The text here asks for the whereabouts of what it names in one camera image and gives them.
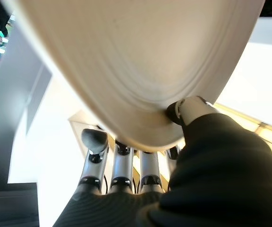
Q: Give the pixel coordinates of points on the beige deep bowl plate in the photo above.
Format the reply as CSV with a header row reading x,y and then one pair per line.
x,y
131,59

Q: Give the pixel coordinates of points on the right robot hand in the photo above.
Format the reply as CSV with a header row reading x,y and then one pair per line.
x,y
209,177

